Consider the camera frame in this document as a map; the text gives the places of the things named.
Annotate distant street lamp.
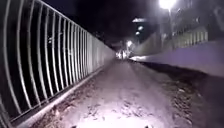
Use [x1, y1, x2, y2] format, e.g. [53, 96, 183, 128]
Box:
[125, 39, 134, 58]

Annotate leaf litter strip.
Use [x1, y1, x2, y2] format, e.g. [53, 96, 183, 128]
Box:
[133, 61, 214, 128]

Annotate pale fence on wall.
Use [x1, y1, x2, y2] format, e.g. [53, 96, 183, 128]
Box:
[133, 24, 211, 57]

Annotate street lamp pole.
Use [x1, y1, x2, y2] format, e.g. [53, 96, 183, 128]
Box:
[158, 0, 178, 51]

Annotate white metal railing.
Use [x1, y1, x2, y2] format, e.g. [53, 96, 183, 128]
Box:
[0, 0, 118, 128]

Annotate grey paved path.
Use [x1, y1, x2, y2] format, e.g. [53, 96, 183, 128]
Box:
[29, 59, 191, 128]

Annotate pale low wall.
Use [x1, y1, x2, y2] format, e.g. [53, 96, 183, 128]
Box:
[129, 40, 224, 78]

